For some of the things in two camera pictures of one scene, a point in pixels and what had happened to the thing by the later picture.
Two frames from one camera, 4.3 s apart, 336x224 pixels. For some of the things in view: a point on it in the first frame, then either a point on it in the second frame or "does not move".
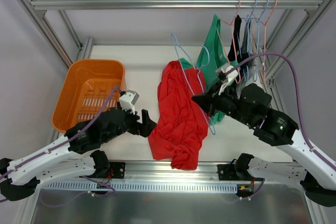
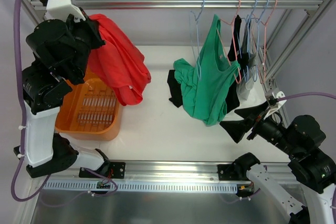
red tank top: [182, 122] to [118, 64]
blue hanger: [239, 31] to [255, 76]
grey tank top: [248, 74] does not move
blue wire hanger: [192, 91] to [199, 71]
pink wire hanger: [238, 81] does not move
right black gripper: [213, 102] to [256, 123]
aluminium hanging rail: [179, 3] does not move
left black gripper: [137, 125] to [85, 30]
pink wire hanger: [264, 24] does not move
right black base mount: [231, 173] does not move
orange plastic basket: [88, 85] does not move
